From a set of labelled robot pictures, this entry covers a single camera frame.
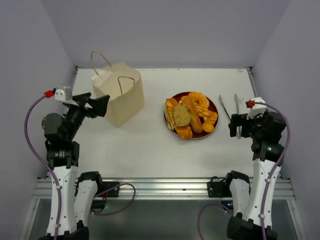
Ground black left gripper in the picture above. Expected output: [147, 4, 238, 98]
[64, 92, 109, 140]

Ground metal tongs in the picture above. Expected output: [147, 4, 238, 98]
[218, 93, 241, 142]

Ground fake twisted glazed bread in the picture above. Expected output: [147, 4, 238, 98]
[192, 101, 218, 125]

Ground fake small orange bun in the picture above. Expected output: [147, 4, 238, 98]
[202, 122, 215, 133]

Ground white paper bag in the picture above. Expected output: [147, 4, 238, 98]
[90, 51, 145, 128]

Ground fake round bun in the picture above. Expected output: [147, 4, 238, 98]
[182, 96, 203, 134]

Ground fake braided orange bread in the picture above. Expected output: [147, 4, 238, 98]
[165, 98, 193, 140]

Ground fake speckled bread slice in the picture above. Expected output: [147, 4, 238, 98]
[173, 104, 191, 127]

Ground fake triangle sandwich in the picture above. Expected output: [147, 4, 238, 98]
[163, 103, 175, 131]

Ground fake orange ring donut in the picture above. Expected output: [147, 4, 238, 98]
[188, 91, 210, 108]

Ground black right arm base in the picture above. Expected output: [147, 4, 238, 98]
[206, 176, 233, 210]

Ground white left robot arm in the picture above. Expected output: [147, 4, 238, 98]
[41, 92, 110, 240]

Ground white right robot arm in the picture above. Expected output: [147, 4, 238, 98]
[222, 110, 287, 240]

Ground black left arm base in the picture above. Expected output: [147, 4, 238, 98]
[90, 181, 120, 214]

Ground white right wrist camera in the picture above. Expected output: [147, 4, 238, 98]
[245, 97, 267, 120]

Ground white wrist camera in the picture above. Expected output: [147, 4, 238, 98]
[44, 86, 73, 102]
[245, 97, 267, 120]

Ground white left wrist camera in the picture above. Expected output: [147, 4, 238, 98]
[44, 86, 73, 102]

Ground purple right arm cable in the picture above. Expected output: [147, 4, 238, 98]
[197, 102, 292, 240]

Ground aluminium mounting rail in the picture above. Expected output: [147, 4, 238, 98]
[32, 178, 296, 201]

